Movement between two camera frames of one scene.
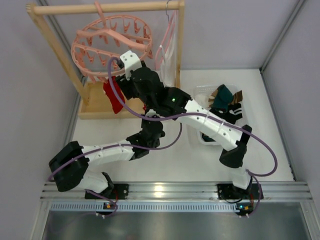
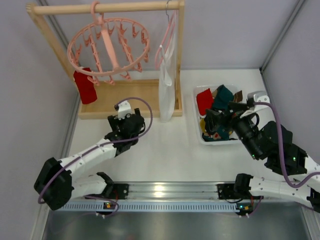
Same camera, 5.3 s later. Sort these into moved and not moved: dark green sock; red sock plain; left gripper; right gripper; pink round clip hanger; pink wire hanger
Moved: right gripper; left gripper; red sock plain
Not moved: pink round clip hanger; dark green sock; pink wire hanger
